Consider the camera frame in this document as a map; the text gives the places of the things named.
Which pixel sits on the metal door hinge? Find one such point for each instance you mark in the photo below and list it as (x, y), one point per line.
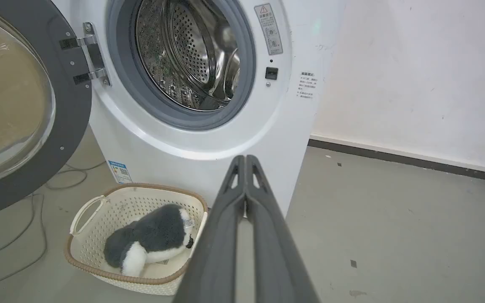
(91, 52)

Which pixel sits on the grey and white plush toy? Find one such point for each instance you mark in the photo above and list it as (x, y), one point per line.
(150, 237)

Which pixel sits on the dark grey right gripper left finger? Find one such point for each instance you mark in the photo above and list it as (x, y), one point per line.
(219, 248)

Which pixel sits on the blue energy label sticker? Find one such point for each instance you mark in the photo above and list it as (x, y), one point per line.
(120, 171)

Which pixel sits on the warning label sticker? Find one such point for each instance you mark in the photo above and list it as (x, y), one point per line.
(268, 28)

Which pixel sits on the grey round washing machine door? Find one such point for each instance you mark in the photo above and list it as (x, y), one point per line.
(19, 105)

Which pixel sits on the steel washing machine drum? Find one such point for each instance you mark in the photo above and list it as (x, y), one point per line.
(187, 52)

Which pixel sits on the cream perforated laundry basket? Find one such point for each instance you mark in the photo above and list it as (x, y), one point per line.
(99, 235)

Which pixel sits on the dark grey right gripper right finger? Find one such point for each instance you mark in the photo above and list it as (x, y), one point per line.
(276, 252)

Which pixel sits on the white front-load washing machine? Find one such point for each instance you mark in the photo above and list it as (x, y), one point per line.
(209, 143)

